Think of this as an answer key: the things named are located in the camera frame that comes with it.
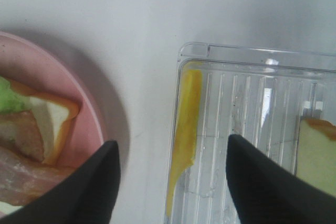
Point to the pink round plate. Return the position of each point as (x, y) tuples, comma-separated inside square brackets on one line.
[(28, 64)]

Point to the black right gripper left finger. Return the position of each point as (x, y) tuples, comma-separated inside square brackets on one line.
[(87, 196)]

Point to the right clear plastic tray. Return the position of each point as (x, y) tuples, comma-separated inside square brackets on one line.
[(261, 94)]

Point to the green lettuce leaf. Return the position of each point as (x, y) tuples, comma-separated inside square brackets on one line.
[(11, 101)]

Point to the yellow cheese slice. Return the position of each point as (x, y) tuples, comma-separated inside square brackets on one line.
[(184, 147)]

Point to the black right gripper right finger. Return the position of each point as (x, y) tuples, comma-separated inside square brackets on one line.
[(264, 192)]

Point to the bacon strip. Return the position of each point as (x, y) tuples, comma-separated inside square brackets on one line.
[(20, 134), (23, 180)]

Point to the bread slice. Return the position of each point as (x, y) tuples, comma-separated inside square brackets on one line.
[(54, 116), (316, 154)]

